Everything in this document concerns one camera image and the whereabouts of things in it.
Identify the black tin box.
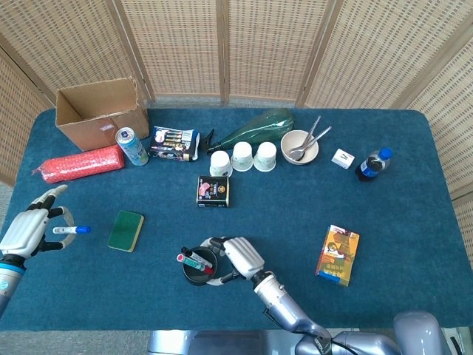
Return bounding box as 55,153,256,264
196,175,231,209

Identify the red whiteboard marker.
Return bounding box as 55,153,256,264
176,253,215,275

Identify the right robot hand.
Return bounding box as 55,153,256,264
199,236,266,285

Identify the wicker folding screen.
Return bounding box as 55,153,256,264
0,0,473,223

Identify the red bubble wrap roll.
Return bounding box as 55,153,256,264
31,143,126,185

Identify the small white box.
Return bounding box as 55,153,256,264
331,148,355,170

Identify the black-capped clear plastic tube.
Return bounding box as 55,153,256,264
180,247,214,268

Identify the metal spoon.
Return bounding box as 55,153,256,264
289,115,322,156
294,126,333,162

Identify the teal drink can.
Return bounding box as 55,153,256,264
115,126,150,167

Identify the black mesh pen holder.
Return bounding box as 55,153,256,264
182,246,225,286

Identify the beige bowl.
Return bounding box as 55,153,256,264
280,129,320,166

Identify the blue cap marker pen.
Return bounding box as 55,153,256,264
52,225,92,235

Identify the white leaf print paper cup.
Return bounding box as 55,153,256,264
231,141,254,172
252,141,278,172
209,150,234,178

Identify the dark snack package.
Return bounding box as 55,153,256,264
149,125,201,163

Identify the open cardboard box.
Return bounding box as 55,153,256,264
55,76,151,152

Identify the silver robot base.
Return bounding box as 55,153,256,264
147,329,308,355

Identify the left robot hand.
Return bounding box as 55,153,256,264
0,183,76,260

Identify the blue table cover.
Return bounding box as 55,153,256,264
0,107,473,331

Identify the cola bottle blue cap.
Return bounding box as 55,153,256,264
355,146,394,183

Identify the green yellow sponge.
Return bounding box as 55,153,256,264
106,210,145,254

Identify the green spray bottle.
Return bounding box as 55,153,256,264
199,108,296,155

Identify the yellow orange carton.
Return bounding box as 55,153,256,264
314,224,361,288

